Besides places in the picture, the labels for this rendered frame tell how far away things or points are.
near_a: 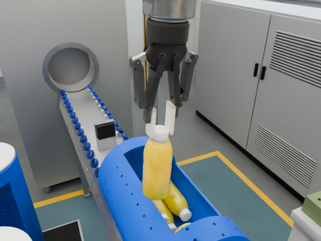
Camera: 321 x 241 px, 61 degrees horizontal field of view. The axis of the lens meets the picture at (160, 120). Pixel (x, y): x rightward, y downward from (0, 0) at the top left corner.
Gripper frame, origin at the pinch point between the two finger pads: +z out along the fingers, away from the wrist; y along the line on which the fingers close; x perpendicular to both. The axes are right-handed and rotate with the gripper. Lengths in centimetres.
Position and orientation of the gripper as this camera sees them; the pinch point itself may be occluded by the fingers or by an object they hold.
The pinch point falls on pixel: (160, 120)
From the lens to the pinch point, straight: 56.7
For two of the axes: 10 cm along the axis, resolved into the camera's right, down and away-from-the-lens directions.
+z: -0.7, 8.7, 4.9
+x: 4.4, 4.7, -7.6
